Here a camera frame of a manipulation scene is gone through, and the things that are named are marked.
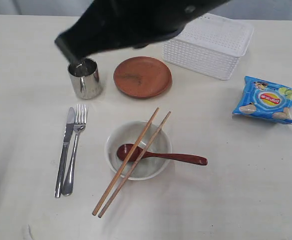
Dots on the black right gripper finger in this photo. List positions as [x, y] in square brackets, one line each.
[66, 50]

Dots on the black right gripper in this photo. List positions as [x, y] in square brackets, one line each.
[109, 25]

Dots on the brown round plate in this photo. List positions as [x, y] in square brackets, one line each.
[142, 77]

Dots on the silver metal fork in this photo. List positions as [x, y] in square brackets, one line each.
[79, 127]

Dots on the silver table knife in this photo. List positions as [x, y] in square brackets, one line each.
[66, 141]

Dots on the white perforated plastic basket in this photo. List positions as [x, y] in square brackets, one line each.
[211, 45]

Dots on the brown wooden spoon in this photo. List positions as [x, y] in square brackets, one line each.
[124, 149]

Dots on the wooden chopstick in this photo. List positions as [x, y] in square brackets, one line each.
[118, 174]
[143, 146]

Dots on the white and black bowl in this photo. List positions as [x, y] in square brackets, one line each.
[128, 133]

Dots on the blue chips bag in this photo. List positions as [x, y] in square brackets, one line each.
[265, 100]

